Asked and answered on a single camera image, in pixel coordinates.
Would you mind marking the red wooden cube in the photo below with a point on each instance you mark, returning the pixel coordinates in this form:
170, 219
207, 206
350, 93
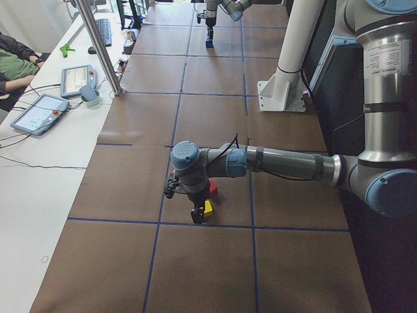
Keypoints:
213, 189

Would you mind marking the seated person green shirt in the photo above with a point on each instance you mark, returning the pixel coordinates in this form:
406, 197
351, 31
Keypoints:
19, 65

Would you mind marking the black keyboard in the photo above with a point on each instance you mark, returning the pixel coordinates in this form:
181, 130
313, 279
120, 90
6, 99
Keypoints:
104, 28

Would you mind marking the black computer mouse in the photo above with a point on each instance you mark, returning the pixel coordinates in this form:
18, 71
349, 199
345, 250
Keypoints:
91, 50

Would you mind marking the blue wooden cube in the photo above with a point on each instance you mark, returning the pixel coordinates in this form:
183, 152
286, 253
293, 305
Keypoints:
209, 43

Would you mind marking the near teach pendant tablet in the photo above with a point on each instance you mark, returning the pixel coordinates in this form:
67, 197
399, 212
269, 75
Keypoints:
41, 115

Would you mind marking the green plastic clamp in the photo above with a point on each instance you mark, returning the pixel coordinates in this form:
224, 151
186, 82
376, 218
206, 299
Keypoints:
65, 49

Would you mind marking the teach pendant tablet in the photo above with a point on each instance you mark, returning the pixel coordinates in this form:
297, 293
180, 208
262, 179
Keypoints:
74, 78
41, 115

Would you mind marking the white camera post with base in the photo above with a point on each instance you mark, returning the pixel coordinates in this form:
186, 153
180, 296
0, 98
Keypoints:
283, 92

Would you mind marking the aluminium frame post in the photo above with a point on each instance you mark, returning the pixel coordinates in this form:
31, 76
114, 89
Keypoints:
90, 24

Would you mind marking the far teach pendant tablet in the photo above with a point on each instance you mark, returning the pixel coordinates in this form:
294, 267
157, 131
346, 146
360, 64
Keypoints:
74, 78

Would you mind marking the metal cup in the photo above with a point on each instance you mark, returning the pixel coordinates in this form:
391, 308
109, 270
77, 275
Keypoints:
131, 36

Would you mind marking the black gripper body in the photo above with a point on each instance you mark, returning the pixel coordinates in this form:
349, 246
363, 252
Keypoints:
197, 198
210, 22

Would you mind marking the yellow wooden cube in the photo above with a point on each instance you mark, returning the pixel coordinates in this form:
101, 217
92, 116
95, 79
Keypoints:
208, 210

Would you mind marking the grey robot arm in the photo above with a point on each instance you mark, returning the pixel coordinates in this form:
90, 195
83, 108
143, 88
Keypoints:
376, 163
234, 9

